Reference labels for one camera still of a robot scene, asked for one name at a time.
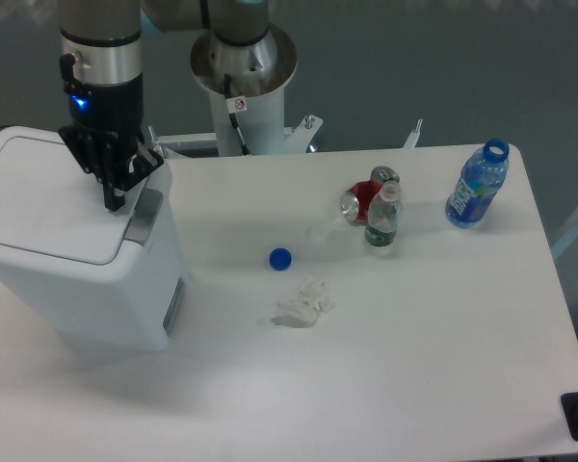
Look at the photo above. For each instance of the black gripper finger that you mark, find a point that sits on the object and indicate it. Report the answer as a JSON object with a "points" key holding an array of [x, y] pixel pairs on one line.
{"points": [[96, 152], [133, 163]]}

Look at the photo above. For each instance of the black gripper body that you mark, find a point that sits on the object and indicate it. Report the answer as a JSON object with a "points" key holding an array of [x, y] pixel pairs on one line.
{"points": [[113, 109]]}

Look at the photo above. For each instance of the white trash can lid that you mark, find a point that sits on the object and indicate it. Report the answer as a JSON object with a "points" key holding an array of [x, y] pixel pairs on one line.
{"points": [[49, 206]]}

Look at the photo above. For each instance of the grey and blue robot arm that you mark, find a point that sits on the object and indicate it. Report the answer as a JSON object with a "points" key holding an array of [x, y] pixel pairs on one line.
{"points": [[102, 71]]}

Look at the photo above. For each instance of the white trash can body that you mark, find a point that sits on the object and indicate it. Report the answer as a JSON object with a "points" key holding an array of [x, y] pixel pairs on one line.
{"points": [[130, 301]]}

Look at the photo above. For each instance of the blue bottle cap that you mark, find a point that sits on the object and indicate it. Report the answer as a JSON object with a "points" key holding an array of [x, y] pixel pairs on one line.
{"points": [[280, 259]]}

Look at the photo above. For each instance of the crushed red soda can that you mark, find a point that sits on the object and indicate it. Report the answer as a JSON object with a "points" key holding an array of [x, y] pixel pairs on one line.
{"points": [[355, 201]]}

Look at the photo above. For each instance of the crumpled white tissue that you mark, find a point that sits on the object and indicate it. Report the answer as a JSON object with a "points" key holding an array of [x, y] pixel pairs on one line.
{"points": [[303, 309]]}

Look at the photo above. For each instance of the small clear green-label bottle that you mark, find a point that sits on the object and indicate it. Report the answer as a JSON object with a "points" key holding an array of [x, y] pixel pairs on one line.
{"points": [[383, 215]]}

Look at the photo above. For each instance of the blue drink bottle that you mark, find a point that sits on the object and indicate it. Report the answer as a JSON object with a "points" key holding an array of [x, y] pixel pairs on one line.
{"points": [[481, 178]]}

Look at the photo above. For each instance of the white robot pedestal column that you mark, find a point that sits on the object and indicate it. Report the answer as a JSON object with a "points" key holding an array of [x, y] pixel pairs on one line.
{"points": [[246, 88]]}

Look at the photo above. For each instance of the white metal base frame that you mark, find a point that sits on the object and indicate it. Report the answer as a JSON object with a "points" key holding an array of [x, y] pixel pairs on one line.
{"points": [[300, 139]]}

